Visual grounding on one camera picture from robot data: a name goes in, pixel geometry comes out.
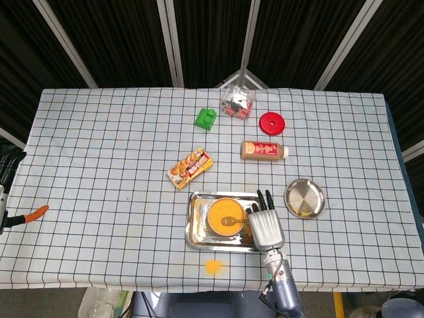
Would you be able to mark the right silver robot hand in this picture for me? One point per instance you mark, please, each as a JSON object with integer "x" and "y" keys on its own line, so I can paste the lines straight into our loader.
{"x": 266, "y": 228}

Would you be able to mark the silver metal spoon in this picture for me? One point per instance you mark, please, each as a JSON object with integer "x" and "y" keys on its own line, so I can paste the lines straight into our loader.
{"x": 228, "y": 220}

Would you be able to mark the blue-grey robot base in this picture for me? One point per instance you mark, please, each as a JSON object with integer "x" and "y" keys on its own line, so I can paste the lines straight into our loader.
{"x": 198, "y": 306}

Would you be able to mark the round stainless steel plate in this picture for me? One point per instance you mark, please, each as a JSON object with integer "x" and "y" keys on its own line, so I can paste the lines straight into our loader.
{"x": 304, "y": 198}

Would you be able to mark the white bowl of yellow powder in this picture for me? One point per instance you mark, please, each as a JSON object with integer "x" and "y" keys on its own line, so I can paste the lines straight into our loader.
{"x": 218, "y": 210}

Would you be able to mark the rectangular stainless steel tray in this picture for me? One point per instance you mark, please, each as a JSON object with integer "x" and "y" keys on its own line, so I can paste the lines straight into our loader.
{"x": 198, "y": 232}

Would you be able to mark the red round plastic disc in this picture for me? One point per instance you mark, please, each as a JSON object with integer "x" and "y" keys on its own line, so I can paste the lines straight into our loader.
{"x": 278, "y": 127}

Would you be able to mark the spilled yellow powder pile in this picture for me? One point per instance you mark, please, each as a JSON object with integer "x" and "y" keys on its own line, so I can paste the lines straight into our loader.
{"x": 213, "y": 266}

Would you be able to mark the brown drink bottle red label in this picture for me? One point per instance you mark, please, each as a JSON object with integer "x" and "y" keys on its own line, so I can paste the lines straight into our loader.
{"x": 261, "y": 150}

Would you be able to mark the yellow snack food package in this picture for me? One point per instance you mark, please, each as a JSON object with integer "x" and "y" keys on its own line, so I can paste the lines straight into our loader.
{"x": 189, "y": 169}

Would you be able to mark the green toy building block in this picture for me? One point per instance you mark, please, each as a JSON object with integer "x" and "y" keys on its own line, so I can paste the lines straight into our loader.
{"x": 204, "y": 121}

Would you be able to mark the clear plastic box red items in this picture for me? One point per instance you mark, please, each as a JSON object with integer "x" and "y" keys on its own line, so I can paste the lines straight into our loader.
{"x": 236, "y": 104}

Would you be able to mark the metal screen foot stand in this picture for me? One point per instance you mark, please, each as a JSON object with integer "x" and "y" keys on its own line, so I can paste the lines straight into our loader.
{"x": 251, "y": 79}

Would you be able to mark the white black checkered tablecloth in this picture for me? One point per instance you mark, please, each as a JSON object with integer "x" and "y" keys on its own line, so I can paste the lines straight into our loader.
{"x": 99, "y": 165}

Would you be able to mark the clear plastic bag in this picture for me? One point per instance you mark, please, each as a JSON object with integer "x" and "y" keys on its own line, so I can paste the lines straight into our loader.
{"x": 99, "y": 304}

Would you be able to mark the black folding screen white frames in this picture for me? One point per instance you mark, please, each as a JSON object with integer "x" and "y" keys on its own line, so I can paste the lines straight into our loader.
{"x": 126, "y": 39}

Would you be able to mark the yellow post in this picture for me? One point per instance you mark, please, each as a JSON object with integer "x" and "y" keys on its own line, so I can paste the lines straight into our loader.
{"x": 338, "y": 304}

